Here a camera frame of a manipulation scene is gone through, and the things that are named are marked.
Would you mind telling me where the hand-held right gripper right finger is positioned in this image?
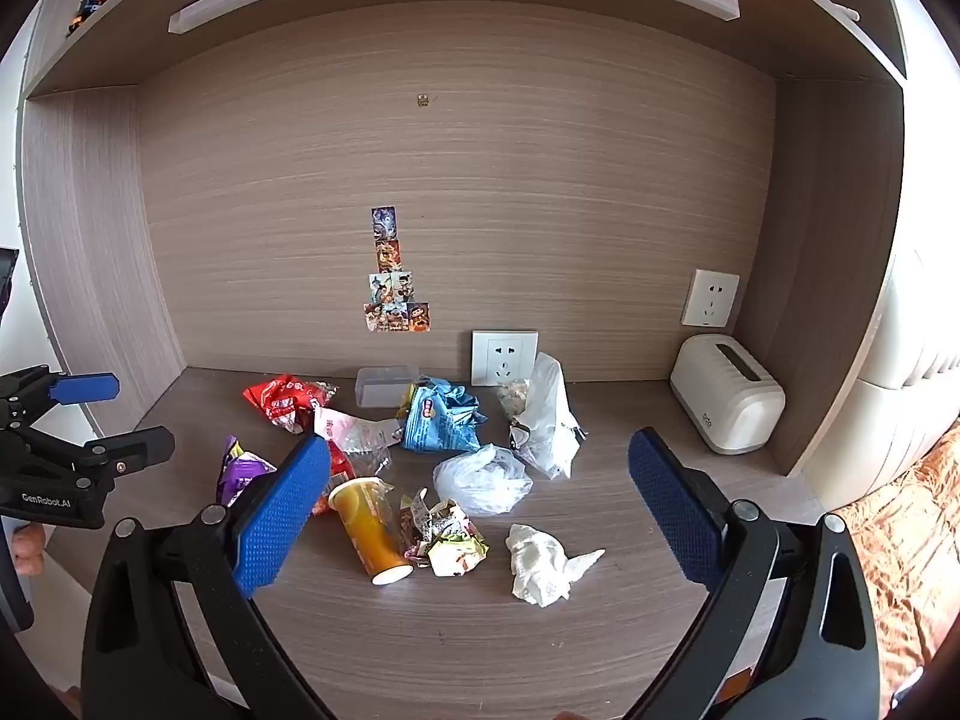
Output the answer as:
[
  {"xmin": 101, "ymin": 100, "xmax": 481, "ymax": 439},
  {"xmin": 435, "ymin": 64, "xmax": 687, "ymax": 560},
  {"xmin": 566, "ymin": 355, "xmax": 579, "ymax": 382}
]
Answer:
[{"xmin": 626, "ymin": 427, "xmax": 882, "ymax": 720}]

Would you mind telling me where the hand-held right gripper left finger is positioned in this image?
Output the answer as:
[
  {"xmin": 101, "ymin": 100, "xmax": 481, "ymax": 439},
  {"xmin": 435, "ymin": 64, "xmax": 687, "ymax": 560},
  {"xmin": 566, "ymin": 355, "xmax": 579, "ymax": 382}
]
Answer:
[{"xmin": 81, "ymin": 433, "xmax": 338, "ymax": 720}]

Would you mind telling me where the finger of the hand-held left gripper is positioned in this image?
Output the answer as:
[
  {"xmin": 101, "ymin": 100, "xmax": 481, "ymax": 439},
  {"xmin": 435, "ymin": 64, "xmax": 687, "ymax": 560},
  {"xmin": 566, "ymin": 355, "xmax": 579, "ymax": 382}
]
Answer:
[
  {"xmin": 26, "ymin": 426, "xmax": 176, "ymax": 478},
  {"xmin": 0, "ymin": 364, "xmax": 121, "ymax": 428}
]

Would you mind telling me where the purple snack wrapper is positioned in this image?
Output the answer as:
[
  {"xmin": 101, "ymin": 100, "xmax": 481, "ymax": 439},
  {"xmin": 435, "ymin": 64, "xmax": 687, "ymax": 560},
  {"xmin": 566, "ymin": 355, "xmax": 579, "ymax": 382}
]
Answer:
[{"xmin": 216, "ymin": 435, "xmax": 278, "ymax": 508}]

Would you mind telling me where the orange paper cup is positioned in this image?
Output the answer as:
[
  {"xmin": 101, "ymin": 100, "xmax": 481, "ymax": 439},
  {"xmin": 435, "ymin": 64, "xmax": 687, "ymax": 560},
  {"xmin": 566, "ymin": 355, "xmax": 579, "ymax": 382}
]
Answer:
[{"xmin": 328, "ymin": 475, "xmax": 414, "ymax": 588}]

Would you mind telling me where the pink and white wrapper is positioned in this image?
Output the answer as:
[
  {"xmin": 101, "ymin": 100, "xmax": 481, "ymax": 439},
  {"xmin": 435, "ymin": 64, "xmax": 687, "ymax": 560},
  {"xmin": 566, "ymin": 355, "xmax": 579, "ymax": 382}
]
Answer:
[{"xmin": 311, "ymin": 408, "xmax": 402, "ymax": 500}]

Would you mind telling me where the red snack packet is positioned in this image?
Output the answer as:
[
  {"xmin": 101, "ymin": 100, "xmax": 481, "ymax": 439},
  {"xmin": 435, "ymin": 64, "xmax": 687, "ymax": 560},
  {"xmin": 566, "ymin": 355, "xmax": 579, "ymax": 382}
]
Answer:
[{"xmin": 242, "ymin": 373, "xmax": 340, "ymax": 436}]

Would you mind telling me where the white tissue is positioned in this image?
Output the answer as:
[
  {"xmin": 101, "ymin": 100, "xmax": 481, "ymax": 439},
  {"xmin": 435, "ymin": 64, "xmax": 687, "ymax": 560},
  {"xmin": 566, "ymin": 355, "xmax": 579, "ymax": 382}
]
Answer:
[{"xmin": 505, "ymin": 523, "xmax": 606, "ymax": 608}]

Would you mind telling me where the clear plastic bag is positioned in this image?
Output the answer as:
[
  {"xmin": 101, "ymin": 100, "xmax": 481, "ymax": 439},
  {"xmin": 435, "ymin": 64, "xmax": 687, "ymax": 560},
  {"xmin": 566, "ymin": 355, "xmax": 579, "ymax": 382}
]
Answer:
[{"xmin": 508, "ymin": 352, "xmax": 589, "ymax": 481}]

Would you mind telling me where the colourful wrapper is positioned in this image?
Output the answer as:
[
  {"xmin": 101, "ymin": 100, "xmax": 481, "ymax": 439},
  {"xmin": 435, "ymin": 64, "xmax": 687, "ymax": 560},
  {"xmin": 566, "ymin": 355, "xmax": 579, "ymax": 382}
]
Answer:
[{"xmin": 400, "ymin": 489, "xmax": 488, "ymax": 579}]

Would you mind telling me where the blue snack bag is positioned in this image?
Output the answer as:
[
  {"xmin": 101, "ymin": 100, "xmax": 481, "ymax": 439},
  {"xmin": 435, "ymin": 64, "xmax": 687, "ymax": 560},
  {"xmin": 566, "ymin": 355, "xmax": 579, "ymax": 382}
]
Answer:
[{"xmin": 396, "ymin": 376, "xmax": 485, "ymax": 454}]

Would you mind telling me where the white plastic bag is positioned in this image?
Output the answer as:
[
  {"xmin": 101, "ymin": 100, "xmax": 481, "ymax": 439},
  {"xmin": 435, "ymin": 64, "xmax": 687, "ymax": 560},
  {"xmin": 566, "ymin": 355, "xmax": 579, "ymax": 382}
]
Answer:
[{"xmin": 433, "ymin": 444, "xmax": 534, "ymax": 517}]

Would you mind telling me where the person's left hand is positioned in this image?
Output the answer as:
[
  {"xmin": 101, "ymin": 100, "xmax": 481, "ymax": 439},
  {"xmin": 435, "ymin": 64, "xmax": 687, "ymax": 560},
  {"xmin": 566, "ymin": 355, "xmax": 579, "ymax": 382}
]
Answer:
[{"xmin": 11, "ymin": 523, "xmax": 48, "ymax": 578}]

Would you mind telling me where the black device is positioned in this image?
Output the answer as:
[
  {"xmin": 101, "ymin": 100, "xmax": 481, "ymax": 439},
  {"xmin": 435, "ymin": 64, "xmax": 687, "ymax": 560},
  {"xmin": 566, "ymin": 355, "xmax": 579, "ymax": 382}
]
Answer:
[{"xmin": 0, "ymin": 247, "xmax": 20, "ymax": 320}]

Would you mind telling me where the white toaster-shaped device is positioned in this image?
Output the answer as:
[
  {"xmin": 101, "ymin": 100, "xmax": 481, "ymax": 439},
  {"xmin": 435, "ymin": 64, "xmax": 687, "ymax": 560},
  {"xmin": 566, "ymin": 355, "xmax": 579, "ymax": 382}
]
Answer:
[{"xmin": 669, "ymin": 334, "xmax": 786, "ymax": 456}]

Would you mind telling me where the clear plastic box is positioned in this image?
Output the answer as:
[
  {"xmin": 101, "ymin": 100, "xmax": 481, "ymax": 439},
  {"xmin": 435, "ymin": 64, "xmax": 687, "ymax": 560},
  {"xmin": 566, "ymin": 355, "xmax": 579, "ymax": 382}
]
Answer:
[{"xmin": 355, "ymin": 364, "xmax": 421, "ymax": 410}]

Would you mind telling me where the white padded headboard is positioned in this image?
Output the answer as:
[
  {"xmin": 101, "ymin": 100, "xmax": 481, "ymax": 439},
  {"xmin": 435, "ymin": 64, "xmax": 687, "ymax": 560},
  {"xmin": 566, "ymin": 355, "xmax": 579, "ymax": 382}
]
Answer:
[{"xmin": 802, "ymin": 247, "xmax": 960, "ymax": 515}]

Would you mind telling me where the white wall socket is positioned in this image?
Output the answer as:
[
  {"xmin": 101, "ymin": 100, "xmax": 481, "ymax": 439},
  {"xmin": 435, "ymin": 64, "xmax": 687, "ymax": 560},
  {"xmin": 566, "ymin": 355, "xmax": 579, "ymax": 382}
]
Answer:
[
  {"xmin": 681, "ymin": 268, "xmax": 741, "ymax": 329},
  {"xmin": 471, "ymin": 329, "xmax": 539, "ymax": 388}
]

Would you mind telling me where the group of cartoon wall stickers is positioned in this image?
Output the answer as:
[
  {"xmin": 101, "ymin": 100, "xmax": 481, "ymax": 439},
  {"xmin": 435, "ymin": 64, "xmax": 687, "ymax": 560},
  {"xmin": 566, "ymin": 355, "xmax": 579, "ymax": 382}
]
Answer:
[{"xmin": 364, "ymin": 206, "xmax": 433, "ymax": 333}]

